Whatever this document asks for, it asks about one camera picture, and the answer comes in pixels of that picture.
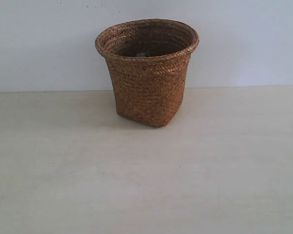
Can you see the clear plastic bottle green label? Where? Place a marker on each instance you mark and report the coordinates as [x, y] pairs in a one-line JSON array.
[[142, 54]]

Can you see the brown woven straw basket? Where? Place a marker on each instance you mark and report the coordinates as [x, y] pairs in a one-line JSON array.
[[148, 90]]

